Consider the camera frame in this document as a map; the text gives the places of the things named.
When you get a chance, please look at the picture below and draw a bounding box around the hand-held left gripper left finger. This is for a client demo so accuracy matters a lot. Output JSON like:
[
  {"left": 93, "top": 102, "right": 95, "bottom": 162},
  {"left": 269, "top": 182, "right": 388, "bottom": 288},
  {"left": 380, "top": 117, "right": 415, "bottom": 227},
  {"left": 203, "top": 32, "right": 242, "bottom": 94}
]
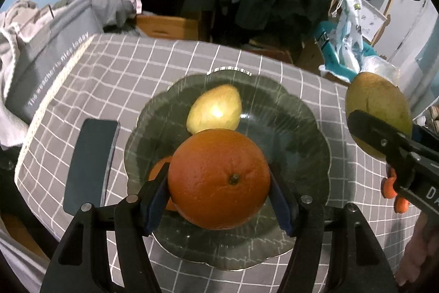
[{"left": 44, "top": 163, "right": 171, "bottom": 293}]

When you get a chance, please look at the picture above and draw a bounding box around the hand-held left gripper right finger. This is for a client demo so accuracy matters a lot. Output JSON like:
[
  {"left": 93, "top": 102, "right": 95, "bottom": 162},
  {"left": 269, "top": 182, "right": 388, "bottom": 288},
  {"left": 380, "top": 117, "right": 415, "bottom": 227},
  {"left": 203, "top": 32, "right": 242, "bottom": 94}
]
[{"left": 268, "top": 169, "right": 398, "bottom": 293}]

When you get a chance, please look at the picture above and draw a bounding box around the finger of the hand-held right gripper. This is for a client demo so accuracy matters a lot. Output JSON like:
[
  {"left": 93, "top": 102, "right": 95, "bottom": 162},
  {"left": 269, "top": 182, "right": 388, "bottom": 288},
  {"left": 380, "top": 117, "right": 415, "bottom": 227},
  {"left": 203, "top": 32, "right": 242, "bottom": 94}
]
[
  {"left": 347, "top": 109, "right": 414, "bottom": 161},
  {"left": 411, "top": 124, "right": 439, "bottom": 147}
]

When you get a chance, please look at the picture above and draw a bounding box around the yellow-green pear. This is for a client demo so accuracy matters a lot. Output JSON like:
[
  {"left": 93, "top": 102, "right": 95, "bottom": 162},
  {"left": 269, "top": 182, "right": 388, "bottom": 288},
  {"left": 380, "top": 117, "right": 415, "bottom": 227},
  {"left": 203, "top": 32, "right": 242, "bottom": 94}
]
[{"left": 345, "top": 72, "right": 413, "bottom": 162}]

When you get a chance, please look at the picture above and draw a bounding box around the medium orange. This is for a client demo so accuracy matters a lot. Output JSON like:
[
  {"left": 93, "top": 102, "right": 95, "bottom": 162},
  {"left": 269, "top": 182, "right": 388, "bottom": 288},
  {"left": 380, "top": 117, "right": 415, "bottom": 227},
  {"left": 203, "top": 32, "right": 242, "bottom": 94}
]
[{"left": 148, "top": 156, "right": 179, "bottom": 212}]

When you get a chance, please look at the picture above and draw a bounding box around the large orange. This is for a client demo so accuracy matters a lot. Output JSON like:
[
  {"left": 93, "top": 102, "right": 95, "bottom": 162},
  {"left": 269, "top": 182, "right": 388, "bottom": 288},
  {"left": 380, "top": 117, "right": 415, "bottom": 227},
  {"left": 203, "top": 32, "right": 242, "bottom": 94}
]
[{"left": 167, "top": 129, "right": 271, "bottom": 231}]

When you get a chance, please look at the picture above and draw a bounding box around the scalloped glass plate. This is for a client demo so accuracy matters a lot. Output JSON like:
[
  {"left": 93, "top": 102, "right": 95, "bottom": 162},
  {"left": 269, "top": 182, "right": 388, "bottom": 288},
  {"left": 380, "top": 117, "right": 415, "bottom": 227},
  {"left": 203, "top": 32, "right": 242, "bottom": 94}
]
[{"left": 125, "top": 66, "right": 332, "bottom": 272}]

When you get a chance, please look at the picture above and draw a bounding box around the person's right hand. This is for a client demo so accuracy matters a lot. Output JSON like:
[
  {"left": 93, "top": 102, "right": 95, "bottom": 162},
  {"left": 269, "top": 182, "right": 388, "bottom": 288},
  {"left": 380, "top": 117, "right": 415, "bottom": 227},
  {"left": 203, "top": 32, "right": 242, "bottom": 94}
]
[{"left": 395, "top": 215, "right": 439, "bottom": 287}]

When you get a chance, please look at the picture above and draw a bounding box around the clear plastic bag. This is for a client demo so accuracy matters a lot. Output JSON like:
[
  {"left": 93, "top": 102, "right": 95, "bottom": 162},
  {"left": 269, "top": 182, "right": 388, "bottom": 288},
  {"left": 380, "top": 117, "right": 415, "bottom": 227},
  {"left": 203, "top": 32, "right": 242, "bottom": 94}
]
[{"left": 360, "top": 54, "right": 401, "bottom": 85}]

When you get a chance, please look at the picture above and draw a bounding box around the black smartphone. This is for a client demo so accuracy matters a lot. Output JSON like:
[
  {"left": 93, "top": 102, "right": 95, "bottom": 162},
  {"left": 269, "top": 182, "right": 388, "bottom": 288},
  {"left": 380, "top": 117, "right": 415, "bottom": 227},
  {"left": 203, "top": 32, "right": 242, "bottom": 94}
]
[{"left": 63, "top": 119, "right": 121, "bottom": 217}]

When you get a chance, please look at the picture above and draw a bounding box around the teal plastic basket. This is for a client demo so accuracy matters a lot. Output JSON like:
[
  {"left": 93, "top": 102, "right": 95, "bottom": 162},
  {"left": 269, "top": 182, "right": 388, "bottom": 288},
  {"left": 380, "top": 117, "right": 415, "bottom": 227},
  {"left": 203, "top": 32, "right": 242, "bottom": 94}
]
[{"left": 314, "top": 22, "right": 378, "bottom": 83}]

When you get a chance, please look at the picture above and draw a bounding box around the white patterned storage box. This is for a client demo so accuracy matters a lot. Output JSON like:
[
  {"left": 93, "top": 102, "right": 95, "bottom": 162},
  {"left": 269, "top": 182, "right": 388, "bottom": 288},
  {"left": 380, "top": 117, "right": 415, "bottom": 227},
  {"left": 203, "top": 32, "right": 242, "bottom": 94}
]
[{"left": 357, "top": 3, "right": 390, "bottom": 40}]

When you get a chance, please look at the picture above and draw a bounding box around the grey checked tablecloth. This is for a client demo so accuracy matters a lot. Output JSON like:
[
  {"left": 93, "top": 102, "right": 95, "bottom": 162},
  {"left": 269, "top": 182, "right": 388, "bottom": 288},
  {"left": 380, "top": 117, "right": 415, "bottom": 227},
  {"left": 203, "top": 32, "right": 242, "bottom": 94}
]
[{"left": 15, "top": 33, "right": 426, "bottom": 293}]

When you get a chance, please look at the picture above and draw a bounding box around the wooden drawer box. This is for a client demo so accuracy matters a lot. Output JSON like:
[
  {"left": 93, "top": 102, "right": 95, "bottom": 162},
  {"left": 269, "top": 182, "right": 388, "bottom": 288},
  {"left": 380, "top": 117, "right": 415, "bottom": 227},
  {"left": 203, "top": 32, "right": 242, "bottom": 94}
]
[{"left": 135, "top": 13, "right": 202, "bottom": 40}]

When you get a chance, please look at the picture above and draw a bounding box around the crumpled grey jacket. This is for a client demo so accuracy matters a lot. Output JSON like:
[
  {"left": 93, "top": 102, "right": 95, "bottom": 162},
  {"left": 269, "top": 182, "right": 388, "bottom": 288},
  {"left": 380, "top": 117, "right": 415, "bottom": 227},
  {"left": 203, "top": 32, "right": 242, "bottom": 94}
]
[{"left": 73, "top": 0, "right": 143, "bottom": 35}]

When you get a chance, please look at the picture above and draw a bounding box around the white fleece robe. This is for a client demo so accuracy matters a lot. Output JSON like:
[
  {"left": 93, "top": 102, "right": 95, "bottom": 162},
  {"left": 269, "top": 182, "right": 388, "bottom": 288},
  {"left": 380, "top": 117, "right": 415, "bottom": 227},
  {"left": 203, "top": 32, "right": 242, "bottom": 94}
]
[{"left": 0, "top": 0, "right": 55, "bottom": 147}]

